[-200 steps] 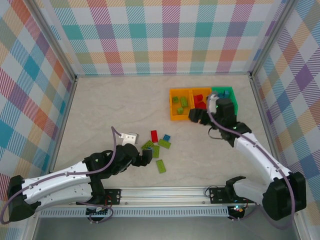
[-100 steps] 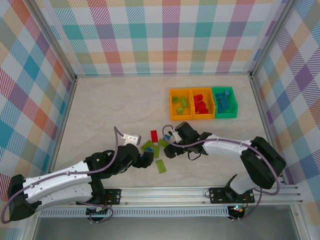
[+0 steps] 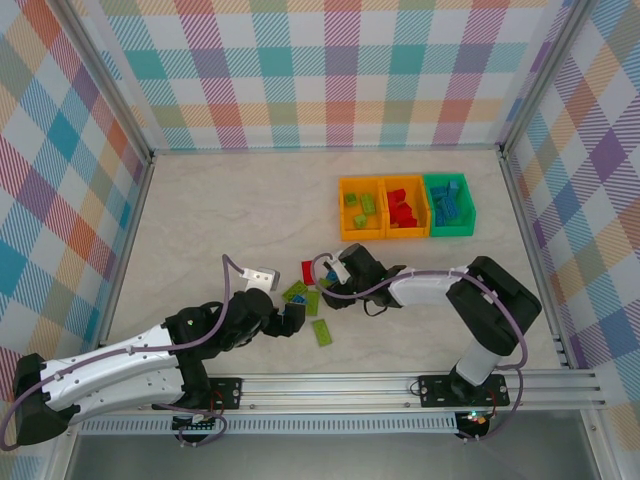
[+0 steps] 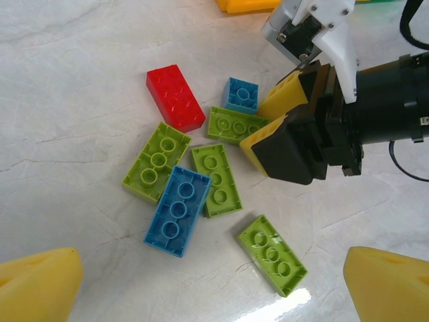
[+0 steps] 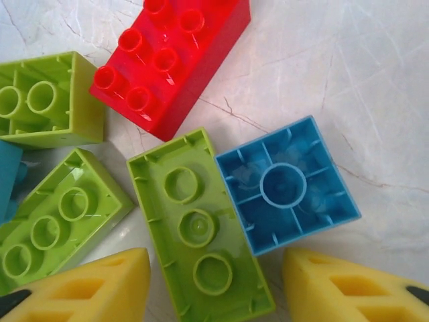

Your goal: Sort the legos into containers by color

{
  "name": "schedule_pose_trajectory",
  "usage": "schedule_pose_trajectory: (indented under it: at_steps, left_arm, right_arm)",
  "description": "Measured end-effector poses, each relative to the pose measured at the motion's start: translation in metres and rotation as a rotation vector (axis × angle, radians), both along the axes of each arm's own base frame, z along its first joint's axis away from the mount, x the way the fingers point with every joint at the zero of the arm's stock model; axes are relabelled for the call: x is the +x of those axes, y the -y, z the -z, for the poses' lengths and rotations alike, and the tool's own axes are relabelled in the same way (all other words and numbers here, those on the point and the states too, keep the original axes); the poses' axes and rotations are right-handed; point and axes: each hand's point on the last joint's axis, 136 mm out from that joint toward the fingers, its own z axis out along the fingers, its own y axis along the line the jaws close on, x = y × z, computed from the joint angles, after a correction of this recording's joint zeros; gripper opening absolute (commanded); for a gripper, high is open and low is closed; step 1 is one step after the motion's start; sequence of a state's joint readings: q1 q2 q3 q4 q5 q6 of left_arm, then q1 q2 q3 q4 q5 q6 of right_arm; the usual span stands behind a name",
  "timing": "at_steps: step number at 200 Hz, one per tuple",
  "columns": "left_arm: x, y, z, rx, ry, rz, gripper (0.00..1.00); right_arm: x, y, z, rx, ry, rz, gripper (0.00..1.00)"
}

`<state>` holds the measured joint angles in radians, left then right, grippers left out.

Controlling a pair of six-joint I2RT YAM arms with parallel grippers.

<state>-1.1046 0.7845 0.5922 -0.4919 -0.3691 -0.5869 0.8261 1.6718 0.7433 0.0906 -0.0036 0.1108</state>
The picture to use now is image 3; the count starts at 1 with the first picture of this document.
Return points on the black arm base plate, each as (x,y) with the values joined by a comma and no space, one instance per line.
(435,392)
(227,395)

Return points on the small red lego brick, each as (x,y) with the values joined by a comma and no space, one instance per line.
(413,221)

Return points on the aluminium frame post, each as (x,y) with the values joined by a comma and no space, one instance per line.
(542,75)
(110,85)

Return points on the orange-yellow plastic bin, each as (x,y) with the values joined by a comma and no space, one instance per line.
(422,205)
(350,231)

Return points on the aluminium frame strut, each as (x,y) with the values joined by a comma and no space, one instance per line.
(595,450)

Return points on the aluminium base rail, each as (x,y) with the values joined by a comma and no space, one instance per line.
(325,392)

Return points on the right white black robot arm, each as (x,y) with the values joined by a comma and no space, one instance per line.
(425,290)

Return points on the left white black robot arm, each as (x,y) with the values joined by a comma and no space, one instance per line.
(110,362)

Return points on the green plastic bin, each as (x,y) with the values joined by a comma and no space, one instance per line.
(467,210)

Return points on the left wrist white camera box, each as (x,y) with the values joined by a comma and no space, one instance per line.
(260,277)

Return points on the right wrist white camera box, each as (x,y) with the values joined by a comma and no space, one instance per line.
(339,267)

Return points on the small lit circuit board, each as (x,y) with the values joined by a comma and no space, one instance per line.
(474,417)

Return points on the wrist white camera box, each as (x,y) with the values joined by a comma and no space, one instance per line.
(339,267)
(260,277)

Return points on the green lego brick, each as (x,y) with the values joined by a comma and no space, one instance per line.
(350,199)
(323,333)
(361,220)
(369,202)
(294,289)
(324,283)
(313,303)

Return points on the aluminium frame floor rail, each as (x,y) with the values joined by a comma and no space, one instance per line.
(325,150)
(125,250)
(535,255)

